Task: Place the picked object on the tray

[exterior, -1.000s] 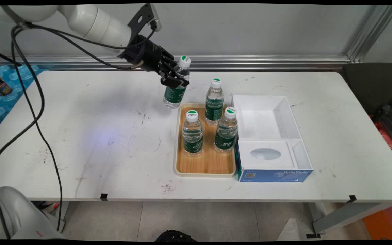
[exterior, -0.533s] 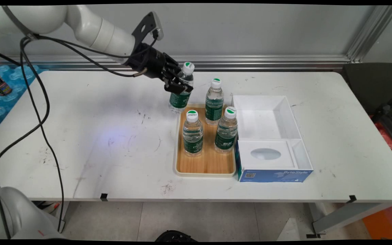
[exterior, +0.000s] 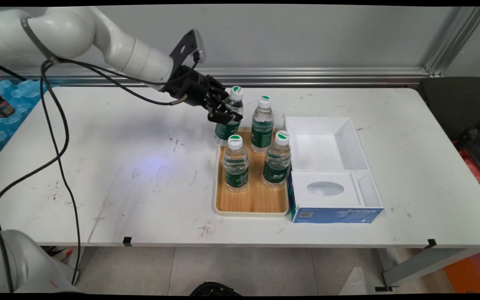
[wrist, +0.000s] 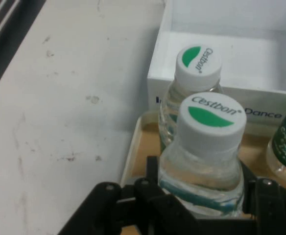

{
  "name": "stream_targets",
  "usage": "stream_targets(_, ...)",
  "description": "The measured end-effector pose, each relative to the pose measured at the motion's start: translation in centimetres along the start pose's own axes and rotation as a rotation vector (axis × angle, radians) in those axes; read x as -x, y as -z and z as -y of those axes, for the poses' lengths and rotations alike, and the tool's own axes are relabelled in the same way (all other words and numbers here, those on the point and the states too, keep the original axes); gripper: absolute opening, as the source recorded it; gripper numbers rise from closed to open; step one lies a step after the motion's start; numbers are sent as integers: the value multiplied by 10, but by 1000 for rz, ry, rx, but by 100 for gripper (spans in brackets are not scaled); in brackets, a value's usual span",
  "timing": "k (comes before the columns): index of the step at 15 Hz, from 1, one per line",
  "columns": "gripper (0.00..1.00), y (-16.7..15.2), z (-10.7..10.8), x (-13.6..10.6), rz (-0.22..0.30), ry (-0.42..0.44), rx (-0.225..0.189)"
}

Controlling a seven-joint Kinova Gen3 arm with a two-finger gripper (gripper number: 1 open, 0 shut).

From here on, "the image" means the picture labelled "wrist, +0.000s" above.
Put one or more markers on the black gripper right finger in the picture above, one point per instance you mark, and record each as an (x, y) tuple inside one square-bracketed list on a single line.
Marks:
[(275, 210)]

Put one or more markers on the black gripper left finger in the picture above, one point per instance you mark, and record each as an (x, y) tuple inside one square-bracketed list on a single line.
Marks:
[(145, 208)]

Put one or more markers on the wooden tray with cream rim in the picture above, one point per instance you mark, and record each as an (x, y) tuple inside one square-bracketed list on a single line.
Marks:
[(143, 151)]

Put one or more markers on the white box with blue sides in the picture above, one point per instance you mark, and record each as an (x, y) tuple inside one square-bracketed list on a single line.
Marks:
[(255, 61)]

